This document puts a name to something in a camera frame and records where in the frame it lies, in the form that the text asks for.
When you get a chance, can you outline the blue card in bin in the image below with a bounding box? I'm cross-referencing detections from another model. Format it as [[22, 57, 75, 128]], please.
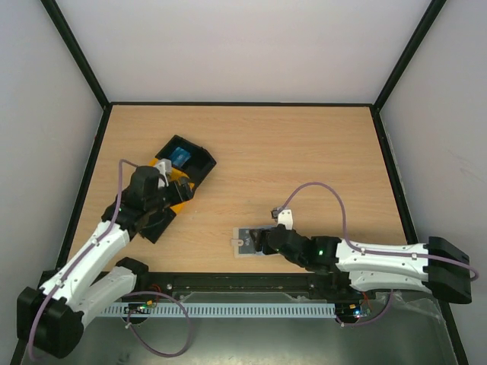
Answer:
[[169, 147, 191, 169]]

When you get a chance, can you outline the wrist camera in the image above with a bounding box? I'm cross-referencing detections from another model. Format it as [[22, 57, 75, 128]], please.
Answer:
[[271, 208, 294, 230], [154, 159, 172, 188]]

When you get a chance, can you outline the black bin near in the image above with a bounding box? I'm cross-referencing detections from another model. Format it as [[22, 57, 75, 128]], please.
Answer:
[[139, 208, 177, 243]]

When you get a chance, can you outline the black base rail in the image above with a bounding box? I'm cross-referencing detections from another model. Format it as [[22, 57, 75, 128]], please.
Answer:
[[145, 272, 363, 303]]

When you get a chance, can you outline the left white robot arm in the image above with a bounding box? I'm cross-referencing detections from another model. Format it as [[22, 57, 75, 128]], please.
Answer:
[[17, 160, 195, 360]]

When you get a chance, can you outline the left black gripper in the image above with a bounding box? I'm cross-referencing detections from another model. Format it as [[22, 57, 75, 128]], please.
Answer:
[[146, 177, 199, 214]]

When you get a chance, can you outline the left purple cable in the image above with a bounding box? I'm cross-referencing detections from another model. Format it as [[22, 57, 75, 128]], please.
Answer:
[[27, 158, 144, 361]]

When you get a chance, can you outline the translucent plastic card holder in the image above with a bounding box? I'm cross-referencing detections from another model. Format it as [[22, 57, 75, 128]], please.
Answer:
[[230, 225, 278, 258]]

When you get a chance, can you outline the black enclosure frame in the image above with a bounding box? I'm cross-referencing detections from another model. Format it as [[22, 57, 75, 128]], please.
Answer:
[[0, 0, 487, 365]]

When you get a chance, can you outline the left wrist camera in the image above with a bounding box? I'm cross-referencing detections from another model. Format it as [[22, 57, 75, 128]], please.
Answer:
[[154, 159, 172, 188]]

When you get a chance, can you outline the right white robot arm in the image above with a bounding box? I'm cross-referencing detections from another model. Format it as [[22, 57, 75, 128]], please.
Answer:
[[250, 224, 472, 304]]

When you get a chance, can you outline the yellow bin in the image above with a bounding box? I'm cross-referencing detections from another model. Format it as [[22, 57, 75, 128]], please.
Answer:
[[148, 158, 196, 214]]

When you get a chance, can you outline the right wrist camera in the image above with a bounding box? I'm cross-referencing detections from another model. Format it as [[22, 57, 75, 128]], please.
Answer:
[[271, 208, 294, 230]]

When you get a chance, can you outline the white slotted cable duct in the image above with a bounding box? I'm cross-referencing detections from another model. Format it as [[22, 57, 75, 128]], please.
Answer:
[[99, 302, 336, 319]]

